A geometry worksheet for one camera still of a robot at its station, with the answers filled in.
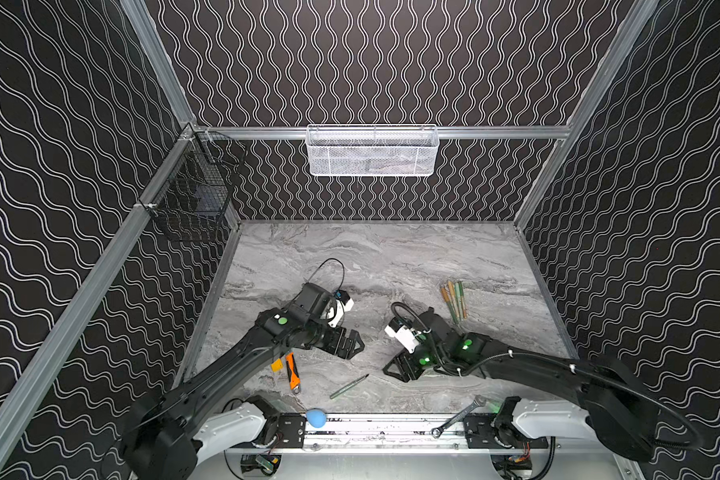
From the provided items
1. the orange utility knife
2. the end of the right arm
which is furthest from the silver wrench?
the orange utility knife

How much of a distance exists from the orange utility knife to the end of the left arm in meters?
0.23

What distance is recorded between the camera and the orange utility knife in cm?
83

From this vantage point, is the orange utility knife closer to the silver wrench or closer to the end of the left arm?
the end of the left arm

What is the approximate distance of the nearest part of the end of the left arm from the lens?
0.67m
